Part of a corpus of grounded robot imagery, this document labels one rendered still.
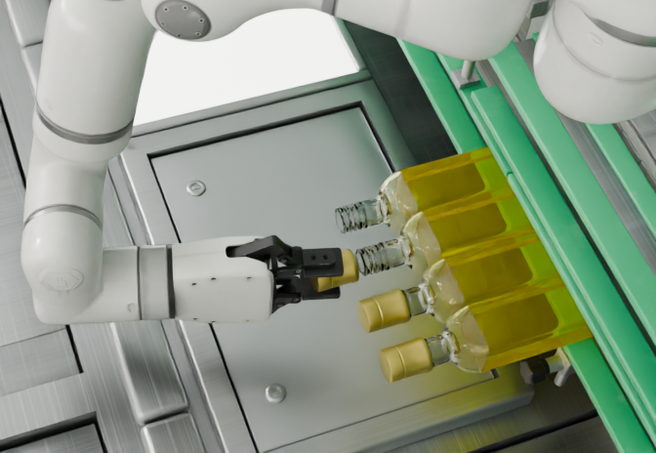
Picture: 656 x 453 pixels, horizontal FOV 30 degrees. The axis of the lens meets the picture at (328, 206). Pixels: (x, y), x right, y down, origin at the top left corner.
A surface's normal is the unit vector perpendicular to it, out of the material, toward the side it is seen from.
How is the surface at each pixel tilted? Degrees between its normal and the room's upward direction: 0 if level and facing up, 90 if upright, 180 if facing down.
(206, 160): 90
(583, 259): 90
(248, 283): 74
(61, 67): 38
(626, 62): 58
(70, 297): 79
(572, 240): 90
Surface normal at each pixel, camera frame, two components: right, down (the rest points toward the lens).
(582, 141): 0.08, -0.57
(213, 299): 0.11, 0.82
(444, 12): -0.47, 0.78
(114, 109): 0.56, 0.69
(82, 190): 0.56, -0.60
